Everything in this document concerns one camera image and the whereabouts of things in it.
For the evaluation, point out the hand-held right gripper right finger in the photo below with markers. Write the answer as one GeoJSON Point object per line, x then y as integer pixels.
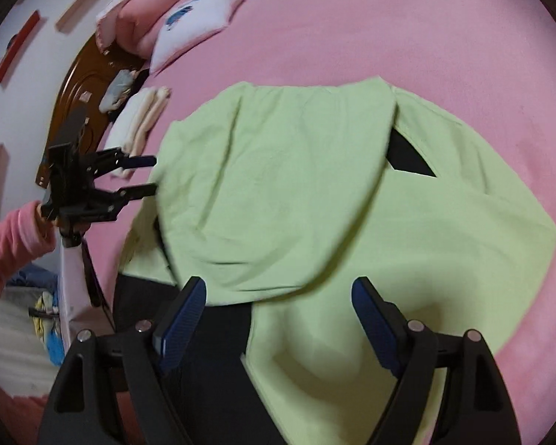
{"type": "Point", "coordinates": [375, 329]}

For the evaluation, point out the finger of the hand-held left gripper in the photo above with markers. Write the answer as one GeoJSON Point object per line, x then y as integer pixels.
{"type": "Point", "coordinates": [139, 162]}
{"type": "Point", "coordinates": [139, 191]}

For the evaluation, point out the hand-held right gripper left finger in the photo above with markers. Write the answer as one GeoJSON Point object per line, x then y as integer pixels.
{"type": "Point", "coordinates": [180, 324]}

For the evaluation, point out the green and black hooded jacket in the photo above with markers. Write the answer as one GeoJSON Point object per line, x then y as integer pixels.
{"type": "Point", "coordinates": [306, 171]}

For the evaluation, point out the colourful clothes pile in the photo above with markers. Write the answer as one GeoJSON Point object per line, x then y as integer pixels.
{"type": "Point", "coordinates": [48, 329]}

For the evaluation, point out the folded white towel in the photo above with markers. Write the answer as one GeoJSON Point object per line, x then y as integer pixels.
{"type": "Point", "coordinates": [134, 125]}

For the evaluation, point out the small floral pouch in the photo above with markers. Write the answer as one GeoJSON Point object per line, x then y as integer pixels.
{"type": "Point", "coordinates": [118, 90]}

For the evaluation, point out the wooden headboard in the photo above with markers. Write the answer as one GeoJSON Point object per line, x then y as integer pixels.
{"type": "Point", "coordinates": [74, 92]}

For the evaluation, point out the white pillow with blue print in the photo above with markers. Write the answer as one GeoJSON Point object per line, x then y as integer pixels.
{"type": "Point", "coordinates": [199, 18]}

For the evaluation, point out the folded pink quilt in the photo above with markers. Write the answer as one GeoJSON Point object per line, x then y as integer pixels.
{"type": "Point", "coordinates": [162, 0]}

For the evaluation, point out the pink bed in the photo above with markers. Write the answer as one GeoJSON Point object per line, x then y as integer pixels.
{"type": "Point", "coordinates": [398, 32]}

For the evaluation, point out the red wall shelf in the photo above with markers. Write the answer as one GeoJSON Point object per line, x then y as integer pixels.
{"type": "Point", "coordinates": [18, 46]}

